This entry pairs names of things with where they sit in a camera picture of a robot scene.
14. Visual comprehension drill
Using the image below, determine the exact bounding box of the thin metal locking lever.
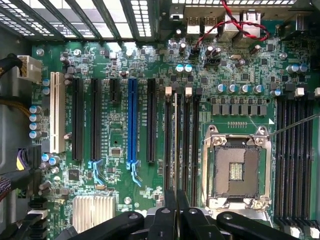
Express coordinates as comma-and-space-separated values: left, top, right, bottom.
266, 113, 320, 139

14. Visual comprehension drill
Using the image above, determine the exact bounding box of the green motherboard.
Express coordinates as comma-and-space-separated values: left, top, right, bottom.
31, 39, 320, 240

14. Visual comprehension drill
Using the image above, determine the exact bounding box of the black RAM slot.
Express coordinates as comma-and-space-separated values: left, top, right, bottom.
274, 96, 285, 226
191, 87, 201, 208
182, 86, 192, 195
294, 96, 305, 238
172, 87, 183, 193
163, 86, 174, 193
284, 96, 295, 236
304, 96, 315, 238

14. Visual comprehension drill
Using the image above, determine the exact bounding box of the short black expansion slot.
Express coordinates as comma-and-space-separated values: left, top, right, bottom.
109, 78, 120, 104

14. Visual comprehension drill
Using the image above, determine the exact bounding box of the long black expansion slot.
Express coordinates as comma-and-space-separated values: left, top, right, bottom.
90, 78, 103, 161
146, 78, 158, 164
71, 78, 84, 161

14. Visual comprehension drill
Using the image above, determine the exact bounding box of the silver finned heat sink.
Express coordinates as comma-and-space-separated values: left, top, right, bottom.
72, 194, 116, 234

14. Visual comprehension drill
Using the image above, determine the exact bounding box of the metal rear port block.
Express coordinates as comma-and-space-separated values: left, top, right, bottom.
186, 16, 201, 35
241, 10, 262, 36
223, 12, 241, 38
203, 16, 219, 35

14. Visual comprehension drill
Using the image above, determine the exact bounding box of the yellow braided wire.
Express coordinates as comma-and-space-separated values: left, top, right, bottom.
0, 98, 31, 118

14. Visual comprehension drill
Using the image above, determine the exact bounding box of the white power connector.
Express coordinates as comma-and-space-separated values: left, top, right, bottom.
16, 54, 43, 84

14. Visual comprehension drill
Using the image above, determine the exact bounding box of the white expansion slot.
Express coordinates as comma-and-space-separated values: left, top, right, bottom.
49, 71, 66, 154

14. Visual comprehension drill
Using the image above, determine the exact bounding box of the CPU socket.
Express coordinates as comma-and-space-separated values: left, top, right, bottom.
201, 124, 274, 213

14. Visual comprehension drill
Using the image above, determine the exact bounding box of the open grey PC case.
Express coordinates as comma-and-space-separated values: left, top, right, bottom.
0, 0, 320, 51

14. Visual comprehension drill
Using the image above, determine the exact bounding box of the grey power supply unit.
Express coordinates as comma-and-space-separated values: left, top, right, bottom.
0, 26, 34, 176

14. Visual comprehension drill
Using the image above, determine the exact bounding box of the metal socket cover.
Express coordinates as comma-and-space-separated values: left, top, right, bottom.
204, 196, 274, 227

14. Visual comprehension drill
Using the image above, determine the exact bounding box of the red black twisted wire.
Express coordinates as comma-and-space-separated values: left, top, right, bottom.
193, 0, 271, 52

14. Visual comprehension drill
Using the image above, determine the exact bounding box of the blue expansion slot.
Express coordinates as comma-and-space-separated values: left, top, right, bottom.
126, 78, 139, 164

